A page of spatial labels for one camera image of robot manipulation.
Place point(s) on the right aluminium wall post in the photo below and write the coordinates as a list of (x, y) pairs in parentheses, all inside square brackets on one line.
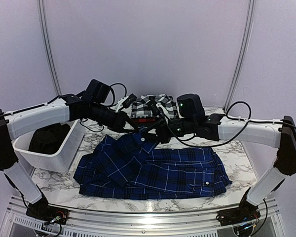
[(242, 52)]

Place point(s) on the red black folded shirt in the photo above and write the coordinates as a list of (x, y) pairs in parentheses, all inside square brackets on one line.
[(145, 120)]

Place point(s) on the black white checked folded shirt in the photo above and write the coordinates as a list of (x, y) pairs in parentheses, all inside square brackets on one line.
[(140, 108)]

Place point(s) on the black garment in bin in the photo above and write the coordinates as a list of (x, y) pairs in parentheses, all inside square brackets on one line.
[(47, 140)]

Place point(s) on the blue plaid long sleeve shirt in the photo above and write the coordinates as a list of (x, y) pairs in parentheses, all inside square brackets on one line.
[(130, 168)]

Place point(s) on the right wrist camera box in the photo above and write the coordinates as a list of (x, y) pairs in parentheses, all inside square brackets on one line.
[(189, 106)]

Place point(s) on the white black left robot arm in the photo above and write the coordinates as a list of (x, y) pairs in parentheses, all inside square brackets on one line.
[(16, 127)]

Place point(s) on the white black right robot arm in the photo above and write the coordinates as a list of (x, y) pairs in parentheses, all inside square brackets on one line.
[(270, 145)]

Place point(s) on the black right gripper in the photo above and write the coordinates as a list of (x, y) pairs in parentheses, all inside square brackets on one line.
[(161, 131)]

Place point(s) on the left aluminium wall post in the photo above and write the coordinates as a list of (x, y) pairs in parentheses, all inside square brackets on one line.
[(47, 46)]

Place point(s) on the aluminium wall post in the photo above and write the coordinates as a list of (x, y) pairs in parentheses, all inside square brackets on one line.
[(47, 46), (242, 52)]

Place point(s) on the aluminium front rail frame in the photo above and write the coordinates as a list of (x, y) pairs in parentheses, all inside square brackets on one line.
[(100, 223)]

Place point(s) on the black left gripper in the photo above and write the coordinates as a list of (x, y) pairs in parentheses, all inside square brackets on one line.
[(119, 122)]

